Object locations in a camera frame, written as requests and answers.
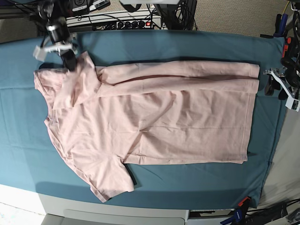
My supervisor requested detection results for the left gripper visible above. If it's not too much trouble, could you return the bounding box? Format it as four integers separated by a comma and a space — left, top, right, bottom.
264, 67, 300, 100

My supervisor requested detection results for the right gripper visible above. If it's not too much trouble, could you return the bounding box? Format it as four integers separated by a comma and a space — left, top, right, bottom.
42, 17, 77, 71

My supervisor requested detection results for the pink T-shirt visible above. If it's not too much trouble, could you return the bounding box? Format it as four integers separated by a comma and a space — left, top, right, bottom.
34, 52, 260, 202

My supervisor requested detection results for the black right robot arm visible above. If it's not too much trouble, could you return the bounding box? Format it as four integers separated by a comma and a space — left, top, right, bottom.
33, 0, 77, 71

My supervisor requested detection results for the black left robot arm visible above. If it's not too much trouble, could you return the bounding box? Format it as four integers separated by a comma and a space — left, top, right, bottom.
260, 0, 300, 100

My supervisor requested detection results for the orange black clamp upper right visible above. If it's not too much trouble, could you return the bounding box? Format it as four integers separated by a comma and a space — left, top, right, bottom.
282, 37, 293, 58

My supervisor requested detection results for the blue clamp top right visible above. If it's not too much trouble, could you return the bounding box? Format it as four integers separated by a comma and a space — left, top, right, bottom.
260, 13, 288, 39

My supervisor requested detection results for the black power strip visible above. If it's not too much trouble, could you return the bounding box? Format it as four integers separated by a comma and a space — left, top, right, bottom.
92, 21, 154, 31

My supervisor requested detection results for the teal table cloth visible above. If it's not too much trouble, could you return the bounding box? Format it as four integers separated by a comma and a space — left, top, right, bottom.
0, 30, 286, 210

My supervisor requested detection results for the orange blue clamp lower right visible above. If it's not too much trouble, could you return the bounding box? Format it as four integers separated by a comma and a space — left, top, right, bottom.
220, 196, 252, 225

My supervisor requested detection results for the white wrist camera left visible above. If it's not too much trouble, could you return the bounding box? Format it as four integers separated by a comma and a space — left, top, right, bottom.
285, 97, 300, 112

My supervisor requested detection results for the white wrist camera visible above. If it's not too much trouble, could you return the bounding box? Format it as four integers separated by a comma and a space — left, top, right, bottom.
33, 46, 47, 62
285, 97, 300, 112

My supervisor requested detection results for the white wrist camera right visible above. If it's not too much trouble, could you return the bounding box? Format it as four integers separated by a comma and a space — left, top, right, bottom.
33, 46, 47, 62

